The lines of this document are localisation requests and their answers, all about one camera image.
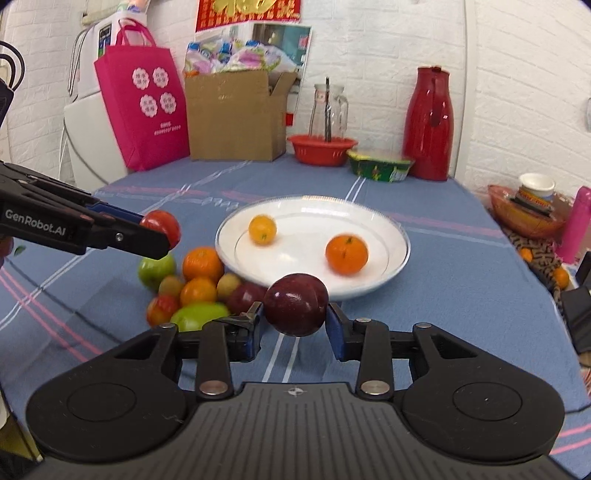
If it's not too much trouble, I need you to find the large orange tangerine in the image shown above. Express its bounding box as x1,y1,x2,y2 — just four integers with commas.
181,246,224,283

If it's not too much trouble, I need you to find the red tomato-like fruit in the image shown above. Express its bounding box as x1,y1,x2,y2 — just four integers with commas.
140,210,181,249

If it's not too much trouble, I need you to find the red thermos jug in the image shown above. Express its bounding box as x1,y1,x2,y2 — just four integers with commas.
403,66,454,181

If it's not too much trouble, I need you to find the green instant noodle bowl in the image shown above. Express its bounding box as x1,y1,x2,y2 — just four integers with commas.
346,149,414,183

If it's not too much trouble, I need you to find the orange tangerine on plate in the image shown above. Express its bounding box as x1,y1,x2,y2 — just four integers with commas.
325,234,369,276

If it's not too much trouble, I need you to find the red gold wall poster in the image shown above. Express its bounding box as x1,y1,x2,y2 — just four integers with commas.
195,0,301,32

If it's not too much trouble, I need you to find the orange glass bowl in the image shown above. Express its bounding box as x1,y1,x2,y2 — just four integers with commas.
488,185,566,239

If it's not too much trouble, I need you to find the floral cloth in box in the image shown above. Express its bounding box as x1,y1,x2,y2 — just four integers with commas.
183,38,298,78

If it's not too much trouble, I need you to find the black stirring stick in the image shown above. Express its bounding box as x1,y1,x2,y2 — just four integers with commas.
324,76,332,143

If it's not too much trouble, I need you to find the red-orange small apple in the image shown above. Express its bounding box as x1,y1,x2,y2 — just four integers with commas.
146,295,180,327

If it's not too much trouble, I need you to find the tan longan fruit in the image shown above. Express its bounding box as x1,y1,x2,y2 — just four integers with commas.
216,272,242,302

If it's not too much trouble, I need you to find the white ceramic cup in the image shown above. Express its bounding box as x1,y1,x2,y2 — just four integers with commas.
519,173,556,199

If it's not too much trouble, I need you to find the small yellow-orange kumquat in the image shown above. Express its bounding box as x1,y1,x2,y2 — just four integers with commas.
249,215,276,246

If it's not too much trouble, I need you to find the red plastic basket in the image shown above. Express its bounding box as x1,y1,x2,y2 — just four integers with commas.
287,135,359,167

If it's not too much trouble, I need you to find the small orange tangerine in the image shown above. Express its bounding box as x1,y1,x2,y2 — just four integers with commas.
179,277,217,307

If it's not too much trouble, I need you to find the brown cardboard box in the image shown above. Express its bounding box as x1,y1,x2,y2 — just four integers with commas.
185,70,297,162

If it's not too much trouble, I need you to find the white round plate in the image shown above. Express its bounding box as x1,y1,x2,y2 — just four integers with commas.
215,195,411,301

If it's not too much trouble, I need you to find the green apple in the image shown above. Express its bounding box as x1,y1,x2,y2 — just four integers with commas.
170,302,230,332
137,253,176,291

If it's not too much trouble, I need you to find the pink water bottle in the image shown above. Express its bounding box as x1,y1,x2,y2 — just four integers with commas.
556,186,591,264

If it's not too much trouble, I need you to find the white appliance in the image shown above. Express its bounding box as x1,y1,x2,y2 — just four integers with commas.
64,9,147,191

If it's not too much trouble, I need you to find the glass pitcher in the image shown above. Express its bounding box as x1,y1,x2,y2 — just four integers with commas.
308,83,349,140

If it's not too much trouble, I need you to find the pink shopping bag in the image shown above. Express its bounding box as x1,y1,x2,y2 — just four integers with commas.
94,18,189,171

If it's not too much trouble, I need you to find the small orange on side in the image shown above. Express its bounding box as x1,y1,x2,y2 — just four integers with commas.
519,248,533,263

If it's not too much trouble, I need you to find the blue striped tablecloth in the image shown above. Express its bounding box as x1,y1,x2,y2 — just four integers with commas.
1,157,590,477

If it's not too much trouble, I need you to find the dark red plum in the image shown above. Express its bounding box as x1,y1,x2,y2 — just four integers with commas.
226,282,266,315
263,273,329,337

